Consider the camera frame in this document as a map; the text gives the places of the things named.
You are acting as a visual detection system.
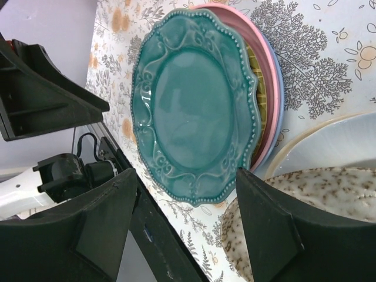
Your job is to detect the floral patterned table mat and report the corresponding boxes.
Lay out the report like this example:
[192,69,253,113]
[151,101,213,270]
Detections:
[86,1,375,281]

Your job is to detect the teal scalloped plate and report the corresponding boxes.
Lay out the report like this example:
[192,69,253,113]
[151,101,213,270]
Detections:
[130,8,261,207]

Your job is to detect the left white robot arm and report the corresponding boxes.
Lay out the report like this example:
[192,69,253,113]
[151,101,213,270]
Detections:
[1,39,119,220]

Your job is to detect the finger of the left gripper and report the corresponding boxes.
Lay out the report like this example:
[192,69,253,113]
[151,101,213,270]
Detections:
[1,38,109,141]

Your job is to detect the olive green plate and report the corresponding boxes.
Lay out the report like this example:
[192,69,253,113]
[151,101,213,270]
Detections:
[246,42,267,164]

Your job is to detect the white fluted plate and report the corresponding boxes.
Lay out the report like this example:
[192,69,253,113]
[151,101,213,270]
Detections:
[263,112,375,179]

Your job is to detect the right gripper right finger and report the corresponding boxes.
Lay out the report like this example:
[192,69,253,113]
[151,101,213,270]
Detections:
[234,167,376,282]

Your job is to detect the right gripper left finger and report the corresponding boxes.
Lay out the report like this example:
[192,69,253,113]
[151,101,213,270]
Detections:
[1,169,137,281]

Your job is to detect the light blue plate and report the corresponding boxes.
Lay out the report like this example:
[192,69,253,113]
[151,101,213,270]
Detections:
[258,36,285,167]

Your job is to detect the pink plate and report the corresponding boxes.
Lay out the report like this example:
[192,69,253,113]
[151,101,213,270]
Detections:
[193,2,284,172]

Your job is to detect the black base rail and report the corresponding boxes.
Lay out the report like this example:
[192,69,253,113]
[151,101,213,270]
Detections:
[96,135,206,282]

